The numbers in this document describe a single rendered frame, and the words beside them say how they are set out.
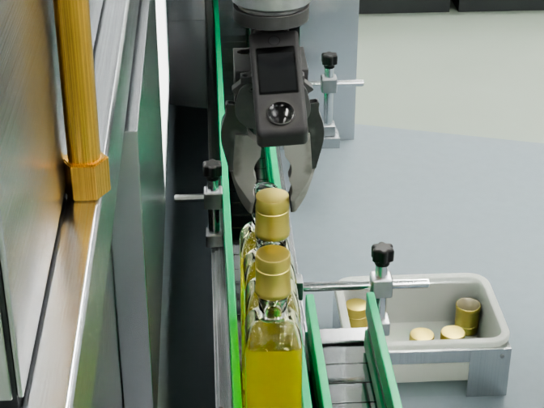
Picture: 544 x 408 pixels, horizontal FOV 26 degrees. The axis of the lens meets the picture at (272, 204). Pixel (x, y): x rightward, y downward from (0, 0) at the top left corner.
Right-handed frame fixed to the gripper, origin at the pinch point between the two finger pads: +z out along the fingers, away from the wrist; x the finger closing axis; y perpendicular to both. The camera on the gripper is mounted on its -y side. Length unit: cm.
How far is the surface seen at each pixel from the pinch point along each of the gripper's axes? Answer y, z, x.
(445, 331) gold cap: 30, 37, -26
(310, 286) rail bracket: 19.7, 22.7, -5.9
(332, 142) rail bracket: 82, 33, -15
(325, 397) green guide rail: -3.0, 22.0, -5.4
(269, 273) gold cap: -7.3, 3.6, 0.7
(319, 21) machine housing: 104, 19, -15
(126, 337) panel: -10.9, 7.9, 14.4
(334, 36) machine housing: 104, 22, -18
